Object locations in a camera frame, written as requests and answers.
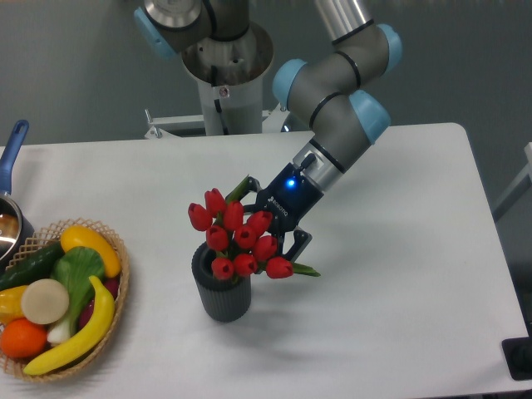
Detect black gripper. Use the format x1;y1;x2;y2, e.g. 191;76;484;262
243;164;323;261

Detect red tulip bouquet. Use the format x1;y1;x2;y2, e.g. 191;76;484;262
188;177;320;283

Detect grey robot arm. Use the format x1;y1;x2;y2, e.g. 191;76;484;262
134;1;402;260

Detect dark grey ribbed vase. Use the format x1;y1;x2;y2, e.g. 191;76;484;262
191;243;252;323

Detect purple red vegetable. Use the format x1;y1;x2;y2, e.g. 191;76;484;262
77;277;120;330

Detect yellow banana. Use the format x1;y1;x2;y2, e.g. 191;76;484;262
22;276;115;377

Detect green bok choy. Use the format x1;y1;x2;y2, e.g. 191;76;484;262
47;246;105;347

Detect woven wicker basket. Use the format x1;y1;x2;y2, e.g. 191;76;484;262
1;218;130;382

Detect green cucumber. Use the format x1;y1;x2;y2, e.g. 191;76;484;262
1;242;65;291

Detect white furniture leg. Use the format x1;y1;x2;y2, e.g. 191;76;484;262
491;142;531;223

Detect beige round disc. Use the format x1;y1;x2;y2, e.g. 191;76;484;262
21;278;70;325

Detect black device at edge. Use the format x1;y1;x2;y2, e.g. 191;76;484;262
501;337;531;381

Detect yellow pepper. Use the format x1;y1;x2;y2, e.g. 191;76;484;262
0;285;27;325

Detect orange fruit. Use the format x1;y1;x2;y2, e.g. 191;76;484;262
1;318;47;358

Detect white metal base frame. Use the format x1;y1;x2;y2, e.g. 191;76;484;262
144;99;297;139

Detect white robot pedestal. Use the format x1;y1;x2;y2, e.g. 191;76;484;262
181;22;273;135

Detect blue handled saucepan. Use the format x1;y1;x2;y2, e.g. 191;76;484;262
1;120;34;273

